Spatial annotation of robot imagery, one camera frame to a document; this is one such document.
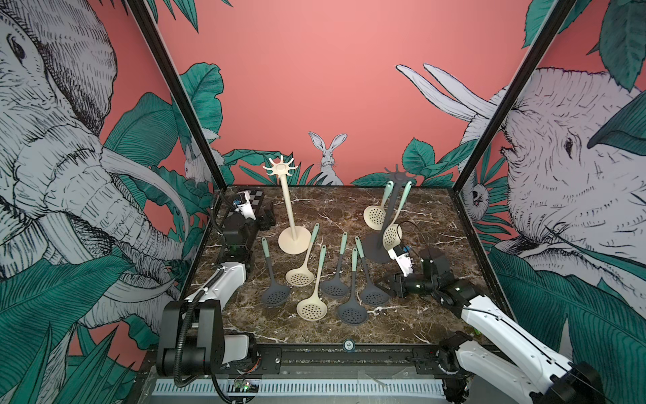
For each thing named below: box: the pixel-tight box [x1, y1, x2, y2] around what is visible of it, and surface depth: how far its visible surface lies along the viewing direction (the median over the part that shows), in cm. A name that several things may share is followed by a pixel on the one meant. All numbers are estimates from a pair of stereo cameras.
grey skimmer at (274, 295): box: [260, 236, 291, 308], surface depth 88 cm
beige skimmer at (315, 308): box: [296, 244, 329, 322], surface depth 86 cm
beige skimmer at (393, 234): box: [382, 180, 413, 250], surface depth 90 cm
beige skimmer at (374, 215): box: [363, 180, 394, 231], surface depth 95 cm
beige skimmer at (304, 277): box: [285, 223, 320, 288], surface depth 92 cm
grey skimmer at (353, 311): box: [337, 247, 369, 326], surface depth 86 cm
